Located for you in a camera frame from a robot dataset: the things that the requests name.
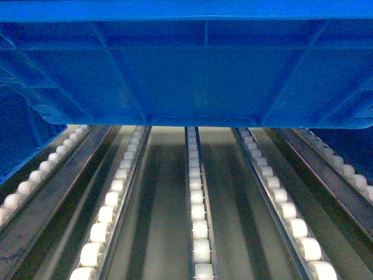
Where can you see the white roller track far left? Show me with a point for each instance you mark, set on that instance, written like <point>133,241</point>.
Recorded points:
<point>16,200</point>

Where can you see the white roller track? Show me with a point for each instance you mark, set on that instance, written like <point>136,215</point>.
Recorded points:
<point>307,253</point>
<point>202,258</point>
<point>101,235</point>
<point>358,181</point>
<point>16,200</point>

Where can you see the large blue plastic crate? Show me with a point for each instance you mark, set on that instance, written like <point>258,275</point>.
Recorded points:
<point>297,64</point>

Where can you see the white roller track centre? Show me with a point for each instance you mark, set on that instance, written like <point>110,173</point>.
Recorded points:
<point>202,258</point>

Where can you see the blue crate on left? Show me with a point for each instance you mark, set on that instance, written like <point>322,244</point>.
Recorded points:
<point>23,132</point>

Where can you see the white roller track far right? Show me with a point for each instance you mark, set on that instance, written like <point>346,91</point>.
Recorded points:
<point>358,181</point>

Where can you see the blue crate on right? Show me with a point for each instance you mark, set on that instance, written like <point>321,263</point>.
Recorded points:
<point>355,146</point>

